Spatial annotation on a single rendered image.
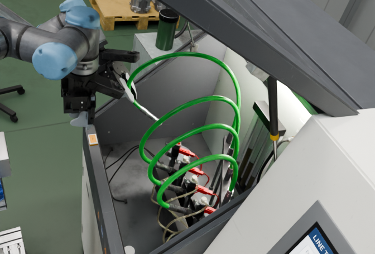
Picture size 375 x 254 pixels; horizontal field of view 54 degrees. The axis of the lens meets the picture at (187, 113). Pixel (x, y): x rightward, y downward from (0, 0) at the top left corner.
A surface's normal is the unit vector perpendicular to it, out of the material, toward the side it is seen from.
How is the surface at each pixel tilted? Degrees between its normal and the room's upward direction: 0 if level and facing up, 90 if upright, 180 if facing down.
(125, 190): 0
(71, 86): 90
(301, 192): 76
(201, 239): 90
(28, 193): 0
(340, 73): 0
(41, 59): 90
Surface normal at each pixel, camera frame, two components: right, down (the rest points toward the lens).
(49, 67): -0.22, 0.59
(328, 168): -0.85, -0.11
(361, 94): 0.19, -0.75
